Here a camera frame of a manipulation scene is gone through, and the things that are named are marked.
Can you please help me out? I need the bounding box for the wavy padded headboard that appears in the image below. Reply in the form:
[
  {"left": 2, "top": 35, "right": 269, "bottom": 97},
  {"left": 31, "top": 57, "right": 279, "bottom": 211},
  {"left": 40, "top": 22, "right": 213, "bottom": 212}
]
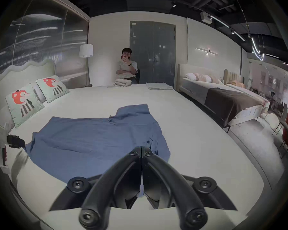
[{"left": 0, "top": 59, "right": 57, "bottom": 84}]

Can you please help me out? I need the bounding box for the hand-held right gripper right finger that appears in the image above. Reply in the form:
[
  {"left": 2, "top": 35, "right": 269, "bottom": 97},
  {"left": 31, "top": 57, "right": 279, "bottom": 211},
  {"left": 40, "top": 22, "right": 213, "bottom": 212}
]
[{"left": 142, "top": 146, "right": 238, "bottom": 230}]

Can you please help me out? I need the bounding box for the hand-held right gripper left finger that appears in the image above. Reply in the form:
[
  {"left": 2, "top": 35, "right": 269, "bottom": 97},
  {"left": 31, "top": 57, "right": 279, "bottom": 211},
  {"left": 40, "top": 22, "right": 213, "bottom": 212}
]
[{"left": 49, "top": 146, "right": 142, "bottom": 230}]

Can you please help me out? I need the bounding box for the bed with ribbed headboard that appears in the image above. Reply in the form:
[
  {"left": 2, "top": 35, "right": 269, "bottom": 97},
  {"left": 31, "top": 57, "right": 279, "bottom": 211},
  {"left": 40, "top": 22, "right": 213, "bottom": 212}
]
[{"left": 223, "top": 69, "right": 272, "bottom": 105}]

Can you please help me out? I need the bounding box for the folded pale cloth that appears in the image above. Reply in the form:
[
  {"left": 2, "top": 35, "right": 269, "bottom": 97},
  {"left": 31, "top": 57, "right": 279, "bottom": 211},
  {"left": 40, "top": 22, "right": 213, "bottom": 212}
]
[{"left": 146, "top": 82, "right": 174, "bottom": 90}]

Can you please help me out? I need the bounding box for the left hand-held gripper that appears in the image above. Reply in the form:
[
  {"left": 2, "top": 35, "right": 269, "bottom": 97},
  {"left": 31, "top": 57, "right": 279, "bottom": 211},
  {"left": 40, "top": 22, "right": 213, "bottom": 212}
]
[{"left": 0, "top": 120, "right": 27, "bottom": 174}]

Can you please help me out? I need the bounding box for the grey double door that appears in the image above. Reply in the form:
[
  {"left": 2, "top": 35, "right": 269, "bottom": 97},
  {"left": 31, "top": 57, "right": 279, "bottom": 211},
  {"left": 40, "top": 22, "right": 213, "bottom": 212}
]
[{"left": 129, "top": 21, "right": 176, "bottom": 85}]

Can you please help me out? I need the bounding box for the blue shirt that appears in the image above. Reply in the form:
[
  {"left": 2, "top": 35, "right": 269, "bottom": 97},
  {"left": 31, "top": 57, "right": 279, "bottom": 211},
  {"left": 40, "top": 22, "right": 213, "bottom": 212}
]
[{"left": 24, "top": 103, "right": 171, "bottom": 183}]

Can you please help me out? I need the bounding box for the white floor lamp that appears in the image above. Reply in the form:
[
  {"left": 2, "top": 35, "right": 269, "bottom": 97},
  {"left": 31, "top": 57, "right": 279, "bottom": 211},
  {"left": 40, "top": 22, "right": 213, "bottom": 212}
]
[{"left": 78, "top": 44, "right": 94, "bottom": 88}]

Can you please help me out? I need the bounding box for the grey chair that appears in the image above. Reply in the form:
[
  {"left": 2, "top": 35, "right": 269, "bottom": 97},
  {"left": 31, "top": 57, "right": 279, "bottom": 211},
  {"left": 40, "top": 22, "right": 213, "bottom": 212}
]
[{"left": 272, "top": 102, "right": 288, "bottom": 136}]

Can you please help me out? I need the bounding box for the long wall lamp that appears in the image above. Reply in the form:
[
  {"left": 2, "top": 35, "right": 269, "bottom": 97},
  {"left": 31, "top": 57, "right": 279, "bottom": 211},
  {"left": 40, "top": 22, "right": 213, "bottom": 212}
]
[{"left": 195, "top": 47, "right": 219, "bottom": 56}]

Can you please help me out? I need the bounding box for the bunched beige cloth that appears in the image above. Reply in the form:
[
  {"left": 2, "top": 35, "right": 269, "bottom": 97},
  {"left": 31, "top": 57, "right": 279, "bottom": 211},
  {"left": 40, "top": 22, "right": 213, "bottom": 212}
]
[{"left": 112, "top": 79, "right": 133, "bottom": 88}]

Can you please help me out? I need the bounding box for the bed with brown blanket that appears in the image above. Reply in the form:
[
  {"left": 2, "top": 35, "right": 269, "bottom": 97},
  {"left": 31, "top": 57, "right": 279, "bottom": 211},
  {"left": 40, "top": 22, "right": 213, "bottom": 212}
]
[{"left": 176, "top": 63, "right": 271, "bottom": 132}]

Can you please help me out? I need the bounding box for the bed with white sheet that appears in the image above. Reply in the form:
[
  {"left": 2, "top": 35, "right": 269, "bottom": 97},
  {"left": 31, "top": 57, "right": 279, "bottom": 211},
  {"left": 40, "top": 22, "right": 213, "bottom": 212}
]
[{"left": 0, "top": 83, "right": 265, "bottom": 230}]

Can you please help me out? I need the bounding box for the pale green printed cushion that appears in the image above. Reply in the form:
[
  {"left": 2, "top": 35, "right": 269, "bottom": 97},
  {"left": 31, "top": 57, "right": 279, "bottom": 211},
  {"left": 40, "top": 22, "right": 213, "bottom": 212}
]
[
  {"left": 36, "top": 75, "right": 70, "bottom": 103},
  {"left": 5, "top": 83, "right": 45, "bottom": 122}
]

